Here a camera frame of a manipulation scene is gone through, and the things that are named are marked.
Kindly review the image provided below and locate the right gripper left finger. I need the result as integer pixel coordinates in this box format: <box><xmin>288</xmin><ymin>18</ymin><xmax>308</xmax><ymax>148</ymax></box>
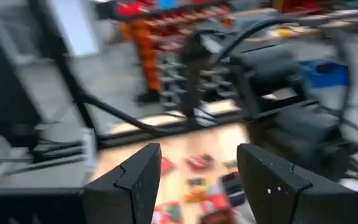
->
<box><xmin>83</xmin><ymin>143</ymin><xmax>163</xmax><ymax>224</ymax></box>

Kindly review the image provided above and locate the orange shelf rack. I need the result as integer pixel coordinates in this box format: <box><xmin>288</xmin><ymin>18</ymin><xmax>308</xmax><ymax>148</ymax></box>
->
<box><xmin>116</xmin><ymin>0</ymin><xmax>240</xmax><ymax>105</ymax></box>

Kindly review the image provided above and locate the black cabinet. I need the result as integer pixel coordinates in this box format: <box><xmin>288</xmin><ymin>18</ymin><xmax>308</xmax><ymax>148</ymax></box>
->
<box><xmin>0</xmin><ymin>12</ymin><xmax>44</xmax><ymax>149</ymax></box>

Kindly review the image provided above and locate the blue storage bin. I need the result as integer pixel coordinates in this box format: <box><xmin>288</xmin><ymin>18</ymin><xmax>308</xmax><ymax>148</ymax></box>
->
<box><xmin>298</xmin><ymin>58</ymin><xmax>351</xmax><ymax>90</ymax></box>

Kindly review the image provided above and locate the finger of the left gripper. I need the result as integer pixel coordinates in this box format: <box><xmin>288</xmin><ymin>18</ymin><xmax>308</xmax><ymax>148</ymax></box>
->
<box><xmin>222</xmin><ymin>172</ymin><xmax>247</xmax><ymax>206</ymax></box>

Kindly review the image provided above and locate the white board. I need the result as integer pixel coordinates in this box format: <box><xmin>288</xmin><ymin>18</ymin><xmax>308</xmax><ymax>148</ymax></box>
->
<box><xmin>46</xmin><ymin>0</ymin><xmax>101</xmax><ymax>57</ymax></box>

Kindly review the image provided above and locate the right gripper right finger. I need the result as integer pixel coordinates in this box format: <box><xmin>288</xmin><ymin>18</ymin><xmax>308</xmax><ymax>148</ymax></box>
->
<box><xmin>237</xmin><ymin>143</ymin><xmax>313</xmax><ymax>224</ymax></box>

